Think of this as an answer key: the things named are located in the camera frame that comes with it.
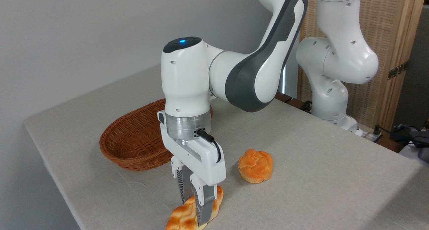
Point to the long braided bread loaf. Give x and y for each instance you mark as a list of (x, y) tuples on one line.
[(182, 216)]

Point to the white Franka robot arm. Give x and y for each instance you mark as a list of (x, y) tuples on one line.
[(187, 76)]

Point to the dark grey fabric bundle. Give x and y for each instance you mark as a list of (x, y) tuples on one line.
[(420, 139)]

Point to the brown wicker oval basket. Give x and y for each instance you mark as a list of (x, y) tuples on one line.
[(134, 139)]

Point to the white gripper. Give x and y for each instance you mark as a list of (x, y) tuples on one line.
[(201, 163)]

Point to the brass screen hinge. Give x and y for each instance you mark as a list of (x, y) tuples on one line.
[(398, 70)]

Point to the round knotted bread bun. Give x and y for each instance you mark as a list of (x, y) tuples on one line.
[(255, 166)]

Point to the grey tablecloth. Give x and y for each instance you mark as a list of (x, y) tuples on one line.
[(301, 189)]

